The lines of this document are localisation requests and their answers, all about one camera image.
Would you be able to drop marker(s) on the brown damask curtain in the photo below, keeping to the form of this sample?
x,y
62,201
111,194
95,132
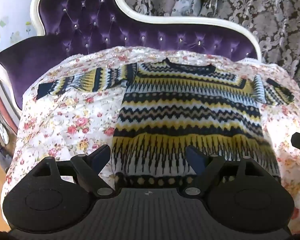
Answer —
x,y
265,17

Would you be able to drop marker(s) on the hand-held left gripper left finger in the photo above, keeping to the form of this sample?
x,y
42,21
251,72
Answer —
x,y
101,156

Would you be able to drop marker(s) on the purple tufted velvet sofa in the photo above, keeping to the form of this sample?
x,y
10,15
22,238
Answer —
x,y
90,30

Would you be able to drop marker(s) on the floral printed blanket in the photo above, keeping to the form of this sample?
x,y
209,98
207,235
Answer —
x,y
65,120

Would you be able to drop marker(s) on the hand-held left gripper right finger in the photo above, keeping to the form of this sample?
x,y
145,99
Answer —
x,y
195,158

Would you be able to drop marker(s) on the yellow navy patterned knit sweater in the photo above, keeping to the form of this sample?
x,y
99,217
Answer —
x,y
190,110

